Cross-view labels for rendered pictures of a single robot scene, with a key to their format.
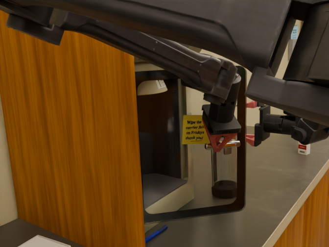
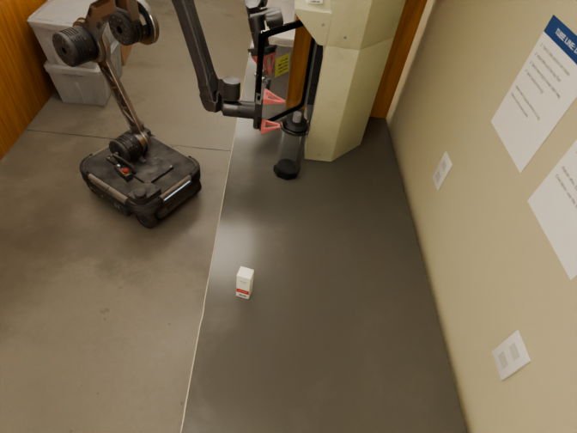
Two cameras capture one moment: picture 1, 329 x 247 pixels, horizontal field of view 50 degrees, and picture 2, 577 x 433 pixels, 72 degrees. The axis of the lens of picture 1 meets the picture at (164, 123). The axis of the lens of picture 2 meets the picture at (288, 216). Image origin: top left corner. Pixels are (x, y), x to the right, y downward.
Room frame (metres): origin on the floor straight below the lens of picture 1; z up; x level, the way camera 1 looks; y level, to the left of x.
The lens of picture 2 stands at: (2.04, -0.97, 1.97)
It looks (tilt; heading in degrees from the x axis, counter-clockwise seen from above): 47 degrees down; 137
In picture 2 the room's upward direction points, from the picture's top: 10 degrees clockwise
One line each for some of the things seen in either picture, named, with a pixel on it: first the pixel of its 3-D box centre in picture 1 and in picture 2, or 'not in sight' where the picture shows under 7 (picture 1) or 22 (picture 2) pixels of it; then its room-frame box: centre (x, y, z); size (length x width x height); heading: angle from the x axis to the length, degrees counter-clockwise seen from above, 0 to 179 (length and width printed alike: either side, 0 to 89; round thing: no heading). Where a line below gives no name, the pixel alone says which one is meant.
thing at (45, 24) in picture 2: not in sight; (79, 29); (-1.35, -0.37, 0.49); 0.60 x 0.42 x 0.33; 144
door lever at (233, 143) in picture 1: (221, 143); not in sight; (0.87, -0.14, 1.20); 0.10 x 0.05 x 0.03; 100
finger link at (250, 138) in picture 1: (250, 132); (269, 121); (1.09, -0.27, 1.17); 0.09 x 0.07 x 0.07; 54
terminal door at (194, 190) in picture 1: (190, 146); (284, 75); (0.88, -0.06, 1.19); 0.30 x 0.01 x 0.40; 100
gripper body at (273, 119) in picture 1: (272, 123); (249, 110); (1.05, -0.33, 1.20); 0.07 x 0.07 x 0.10; 54
